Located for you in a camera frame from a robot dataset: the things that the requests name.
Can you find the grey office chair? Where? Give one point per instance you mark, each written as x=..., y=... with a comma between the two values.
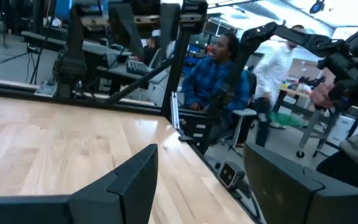
x=242, y=121

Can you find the black diagonal frame brace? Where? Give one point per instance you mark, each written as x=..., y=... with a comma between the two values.
x=135, y=84

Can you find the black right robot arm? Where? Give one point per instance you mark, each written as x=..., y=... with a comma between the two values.
x=291, y=34

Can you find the black equipment stand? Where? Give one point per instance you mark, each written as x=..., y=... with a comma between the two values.
x=71, y=59

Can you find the person's hand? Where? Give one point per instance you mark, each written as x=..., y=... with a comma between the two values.
x=320, y=95

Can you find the black keyboard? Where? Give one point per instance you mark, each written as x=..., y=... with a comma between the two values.
x=137, y=67

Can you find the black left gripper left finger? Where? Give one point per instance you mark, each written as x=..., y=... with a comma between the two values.
x=73, y=210

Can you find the black table-level camera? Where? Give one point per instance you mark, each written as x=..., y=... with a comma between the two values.
x=230, y=174

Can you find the wheeled work table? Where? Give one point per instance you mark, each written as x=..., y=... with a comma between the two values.
x=315, y=124

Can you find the black frame post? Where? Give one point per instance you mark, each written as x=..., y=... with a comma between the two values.
x=179, y=62

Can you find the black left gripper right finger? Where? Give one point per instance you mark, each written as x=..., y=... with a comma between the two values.
x=291, y=202

